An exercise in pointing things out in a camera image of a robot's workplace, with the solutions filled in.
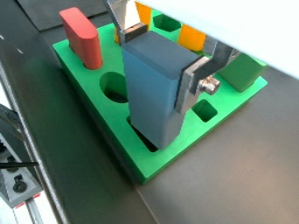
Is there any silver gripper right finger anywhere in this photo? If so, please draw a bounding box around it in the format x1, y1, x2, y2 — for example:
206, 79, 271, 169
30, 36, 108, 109
175, 36, 239, 115

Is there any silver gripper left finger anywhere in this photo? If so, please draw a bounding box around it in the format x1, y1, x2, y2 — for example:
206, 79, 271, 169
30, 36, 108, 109
103, 0, 148, 45

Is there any blue rectangular block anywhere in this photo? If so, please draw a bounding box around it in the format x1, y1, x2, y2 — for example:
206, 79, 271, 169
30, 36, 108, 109
122, 31, 198, 149

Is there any green shape sorter board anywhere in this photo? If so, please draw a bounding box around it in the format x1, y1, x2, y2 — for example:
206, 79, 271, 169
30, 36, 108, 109
54, 8, 267, 183

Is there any green notched block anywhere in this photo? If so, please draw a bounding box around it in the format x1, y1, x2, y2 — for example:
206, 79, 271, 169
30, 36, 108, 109
218, 53, 267, 92

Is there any red rounded block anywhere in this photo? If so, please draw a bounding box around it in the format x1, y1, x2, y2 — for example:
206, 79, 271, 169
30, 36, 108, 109
60, 7, 103, 70

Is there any yellow pentagon block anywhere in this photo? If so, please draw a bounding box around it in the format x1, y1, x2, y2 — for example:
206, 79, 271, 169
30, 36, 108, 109
178, 24, 206, 52

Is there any black cable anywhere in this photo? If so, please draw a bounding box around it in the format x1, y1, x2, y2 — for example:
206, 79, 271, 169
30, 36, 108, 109
0, 161, 40, 170

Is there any grey aluminium rail bracket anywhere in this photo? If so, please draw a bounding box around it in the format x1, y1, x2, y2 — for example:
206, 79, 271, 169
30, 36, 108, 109
0, 104, 43, 208

